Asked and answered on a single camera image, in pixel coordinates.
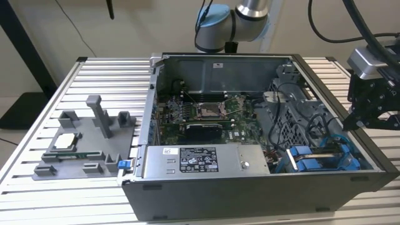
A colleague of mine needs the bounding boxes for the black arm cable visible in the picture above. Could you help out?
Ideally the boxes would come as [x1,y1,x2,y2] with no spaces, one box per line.
[195,0,215,31]

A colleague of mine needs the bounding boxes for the black monitor stand pole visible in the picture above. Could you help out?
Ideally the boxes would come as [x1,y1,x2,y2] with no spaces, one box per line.
[0,0,59,95]

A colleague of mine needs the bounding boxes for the grey parts rack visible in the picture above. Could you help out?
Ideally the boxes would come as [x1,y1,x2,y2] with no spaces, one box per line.
[32,95,141,181]

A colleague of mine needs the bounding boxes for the black disk wire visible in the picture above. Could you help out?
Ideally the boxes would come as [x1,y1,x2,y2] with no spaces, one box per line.
[269,82,339,152]

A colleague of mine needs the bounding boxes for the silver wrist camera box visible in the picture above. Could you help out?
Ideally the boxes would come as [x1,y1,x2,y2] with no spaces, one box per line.
[345,46,391,81]

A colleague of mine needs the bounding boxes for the black RAM slots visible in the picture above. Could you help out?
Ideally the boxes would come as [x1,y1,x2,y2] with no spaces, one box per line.
[180,90,228,103]

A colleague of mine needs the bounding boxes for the black antenna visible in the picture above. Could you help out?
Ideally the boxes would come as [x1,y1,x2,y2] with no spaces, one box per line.
[105,0,116,20]

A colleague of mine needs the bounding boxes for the silver power supply unit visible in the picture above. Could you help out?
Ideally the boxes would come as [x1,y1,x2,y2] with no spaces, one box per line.
[141,144,271,178]

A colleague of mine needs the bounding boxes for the black open PC case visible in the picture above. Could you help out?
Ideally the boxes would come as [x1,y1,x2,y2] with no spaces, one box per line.
[117,52,400,222]

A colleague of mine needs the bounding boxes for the green RAM stick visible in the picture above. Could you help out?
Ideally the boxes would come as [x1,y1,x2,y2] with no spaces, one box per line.
[49,151,101,158]

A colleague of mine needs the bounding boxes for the blue disk wire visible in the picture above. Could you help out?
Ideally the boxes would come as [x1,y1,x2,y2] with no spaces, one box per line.
[317,130,356,152]

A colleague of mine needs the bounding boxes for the grey metal disk bay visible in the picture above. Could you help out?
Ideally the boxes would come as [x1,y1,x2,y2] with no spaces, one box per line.
[253,63,360,171]

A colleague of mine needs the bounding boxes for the green motherboard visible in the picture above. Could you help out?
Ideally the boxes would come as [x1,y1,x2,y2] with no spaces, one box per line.
[152,93,272,146]

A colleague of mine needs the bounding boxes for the black graphics card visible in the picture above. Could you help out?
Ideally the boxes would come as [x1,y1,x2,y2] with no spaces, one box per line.
[183,122,225,144]

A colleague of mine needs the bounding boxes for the thick black gripper cable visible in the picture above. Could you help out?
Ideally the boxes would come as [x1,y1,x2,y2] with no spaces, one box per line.
[307,0,400,68]

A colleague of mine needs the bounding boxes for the metal socket cover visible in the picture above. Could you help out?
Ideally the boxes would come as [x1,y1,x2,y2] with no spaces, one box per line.
[220,97,248,116]

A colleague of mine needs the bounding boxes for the CPU socket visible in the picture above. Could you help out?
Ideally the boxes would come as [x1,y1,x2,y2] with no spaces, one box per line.
[193,102,227,119]

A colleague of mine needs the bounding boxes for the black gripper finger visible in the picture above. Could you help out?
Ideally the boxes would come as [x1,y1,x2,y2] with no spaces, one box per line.
[364,111,400,131]
[341,110,367,132]

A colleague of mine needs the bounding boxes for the silver CPU chip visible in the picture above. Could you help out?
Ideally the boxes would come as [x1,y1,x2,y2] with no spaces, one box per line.
[52,133,80,150]

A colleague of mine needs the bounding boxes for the black stand base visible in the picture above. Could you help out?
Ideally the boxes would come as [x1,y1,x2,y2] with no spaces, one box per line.
[0,92,59,130]

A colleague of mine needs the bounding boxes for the thin black wall cable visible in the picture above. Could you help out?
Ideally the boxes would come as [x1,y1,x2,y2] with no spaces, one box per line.
[59,0,99,57]

